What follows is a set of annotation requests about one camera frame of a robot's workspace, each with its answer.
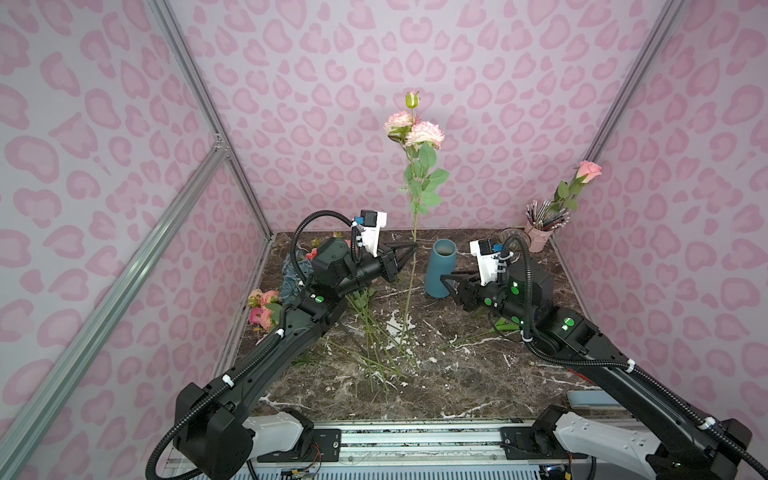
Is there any aluminium frame post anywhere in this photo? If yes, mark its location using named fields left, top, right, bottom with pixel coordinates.
left=559, top=0, right=688, bottom=208
left=147, top=0, right=273, bottom=239

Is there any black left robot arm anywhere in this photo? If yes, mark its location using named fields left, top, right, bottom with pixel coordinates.
left=145, top=210, right=417, bottom=479

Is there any aluminium frame post left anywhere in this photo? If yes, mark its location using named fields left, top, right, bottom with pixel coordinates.
left=147, top=0, right=273, bottom=239

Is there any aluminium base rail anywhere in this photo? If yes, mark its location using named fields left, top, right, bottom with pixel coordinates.
left=161, top=419, right=661, bottom=480

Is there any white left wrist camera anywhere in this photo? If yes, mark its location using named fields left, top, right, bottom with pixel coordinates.
left=353, top=209, right=388, bottom=257

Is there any pale pink rose spray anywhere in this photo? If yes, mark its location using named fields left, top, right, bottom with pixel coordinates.
left=383, top=91, right=451, bottom=349

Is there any diagonal aluminium frame bar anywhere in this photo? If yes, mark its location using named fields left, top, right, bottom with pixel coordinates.
left=1, top=146, right=227, bottom=479

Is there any pink artificial rose stem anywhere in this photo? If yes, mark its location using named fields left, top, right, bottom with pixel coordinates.
left=549, top=161, right=602, bottom=213

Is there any pink pencil cup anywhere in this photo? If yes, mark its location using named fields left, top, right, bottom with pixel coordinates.
left=524, top=200, right=570, bottom=253

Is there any clear glass vase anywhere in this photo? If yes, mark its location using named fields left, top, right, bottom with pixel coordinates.
left=500, top=228, right=531, bottom=246

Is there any red handled tool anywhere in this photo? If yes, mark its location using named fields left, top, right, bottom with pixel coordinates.
left=566, top=367, right=594, bottom=384

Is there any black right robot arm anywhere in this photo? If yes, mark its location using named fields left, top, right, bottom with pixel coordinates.
left=441, top=231, right=767, bottom=479

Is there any aluminium frame post right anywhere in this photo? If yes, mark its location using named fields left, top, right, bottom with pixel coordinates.
left=559, top=0, right=688, bottom=208

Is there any teal ceramic vase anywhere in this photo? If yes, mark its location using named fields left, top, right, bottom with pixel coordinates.
left=424, top=239, right=457, bottom=299

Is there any blue artificial rose bunch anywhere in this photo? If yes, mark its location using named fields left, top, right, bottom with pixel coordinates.
left=279, top=260, right=313, bottom=302

